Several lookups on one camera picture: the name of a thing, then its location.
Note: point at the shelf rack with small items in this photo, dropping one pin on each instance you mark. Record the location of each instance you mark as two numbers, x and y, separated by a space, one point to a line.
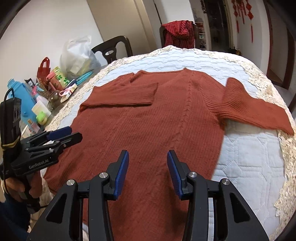
201 34

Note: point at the white plastic bag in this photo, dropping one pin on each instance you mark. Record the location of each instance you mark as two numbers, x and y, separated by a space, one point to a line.
76 53

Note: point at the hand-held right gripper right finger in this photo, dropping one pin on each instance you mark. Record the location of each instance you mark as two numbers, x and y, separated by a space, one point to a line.
173 171

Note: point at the white plastic box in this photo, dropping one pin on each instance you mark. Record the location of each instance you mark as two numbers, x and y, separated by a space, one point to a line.
40 109

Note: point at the green floral tin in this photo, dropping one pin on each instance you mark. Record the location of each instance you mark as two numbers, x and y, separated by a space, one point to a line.
60 77

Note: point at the red checkered garment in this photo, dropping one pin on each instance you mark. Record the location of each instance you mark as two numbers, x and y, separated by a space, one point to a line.
178 32

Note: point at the person's left forearm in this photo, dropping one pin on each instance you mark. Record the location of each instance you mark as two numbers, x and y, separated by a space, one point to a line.
11 215

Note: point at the dark wooden chair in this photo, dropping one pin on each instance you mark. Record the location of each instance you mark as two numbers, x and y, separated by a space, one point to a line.
115 42
161 32

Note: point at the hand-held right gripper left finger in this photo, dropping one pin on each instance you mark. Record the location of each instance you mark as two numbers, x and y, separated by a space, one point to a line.
122 171

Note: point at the blue water bottle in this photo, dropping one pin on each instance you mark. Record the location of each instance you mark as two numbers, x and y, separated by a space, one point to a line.
25 97

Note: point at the red gift bag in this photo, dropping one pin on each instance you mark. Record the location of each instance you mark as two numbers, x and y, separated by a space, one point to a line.
42 69

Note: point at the glass jar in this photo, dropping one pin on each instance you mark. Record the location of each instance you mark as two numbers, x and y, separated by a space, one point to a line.
54 99

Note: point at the person's left hand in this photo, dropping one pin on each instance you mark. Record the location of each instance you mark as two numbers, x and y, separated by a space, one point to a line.
35 187

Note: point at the box with pink ribbon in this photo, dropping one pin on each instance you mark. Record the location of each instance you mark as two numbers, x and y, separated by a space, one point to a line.
69 91

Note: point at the rust red knit sweater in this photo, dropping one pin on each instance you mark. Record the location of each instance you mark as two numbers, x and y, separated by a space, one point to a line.
150 115

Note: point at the teal plastic hangers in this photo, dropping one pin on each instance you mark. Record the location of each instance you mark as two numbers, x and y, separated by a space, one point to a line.
84 76

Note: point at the red jar with pink lid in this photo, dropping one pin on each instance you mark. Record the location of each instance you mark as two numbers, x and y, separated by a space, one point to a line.
55 83

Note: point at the light blue quilted blanket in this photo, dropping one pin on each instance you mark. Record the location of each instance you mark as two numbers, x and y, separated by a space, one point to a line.
249 162

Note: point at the small pink cosmetic bottle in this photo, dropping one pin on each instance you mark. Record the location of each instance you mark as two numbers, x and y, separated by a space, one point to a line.
33 126

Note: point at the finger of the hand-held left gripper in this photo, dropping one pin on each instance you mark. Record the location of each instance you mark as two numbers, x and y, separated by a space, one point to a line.
71 139
60 132

